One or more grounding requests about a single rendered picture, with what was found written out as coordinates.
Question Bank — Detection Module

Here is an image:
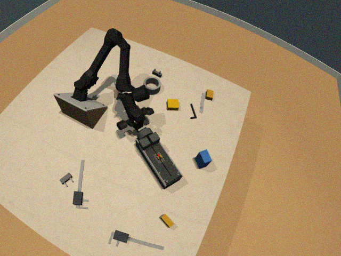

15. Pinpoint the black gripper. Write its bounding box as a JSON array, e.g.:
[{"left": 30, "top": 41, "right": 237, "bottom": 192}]
[{"left": 117, "top": 103, "right": 155, "bottom": 133}]

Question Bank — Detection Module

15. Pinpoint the blue cube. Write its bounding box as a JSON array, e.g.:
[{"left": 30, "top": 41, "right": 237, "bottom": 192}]
[{"left": 195, "top": 149, "right": 212, "bottom": 169}]

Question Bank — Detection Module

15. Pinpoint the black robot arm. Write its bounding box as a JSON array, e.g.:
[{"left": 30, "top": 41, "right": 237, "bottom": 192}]
[{"left": 71, "top": 28, "right": 150, "bottom": 123}]

